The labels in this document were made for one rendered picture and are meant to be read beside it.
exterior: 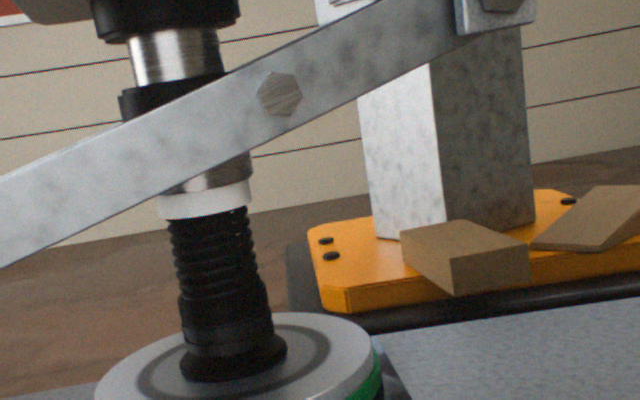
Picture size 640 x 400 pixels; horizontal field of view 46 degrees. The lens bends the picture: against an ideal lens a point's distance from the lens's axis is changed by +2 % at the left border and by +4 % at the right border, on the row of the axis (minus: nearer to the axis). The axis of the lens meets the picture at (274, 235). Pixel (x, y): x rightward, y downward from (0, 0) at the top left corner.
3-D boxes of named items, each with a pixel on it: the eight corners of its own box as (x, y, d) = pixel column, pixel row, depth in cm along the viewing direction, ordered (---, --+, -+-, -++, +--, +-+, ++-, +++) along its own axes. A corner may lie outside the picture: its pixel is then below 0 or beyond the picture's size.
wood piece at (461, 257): (403, 262, 111) (398, 230, 110) (467, 250, 111) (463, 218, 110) (454, 296, 91) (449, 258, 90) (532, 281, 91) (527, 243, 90)
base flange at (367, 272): (308, 245, 151) (305, 222, 150) (548, 205, 150) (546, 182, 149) (325, 318, 103) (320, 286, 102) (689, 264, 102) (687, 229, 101)
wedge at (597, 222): (597, 215, 119) (595, 185, 118) (669, 217, 111) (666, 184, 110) (529, 249, 106) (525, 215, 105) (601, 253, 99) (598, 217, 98)
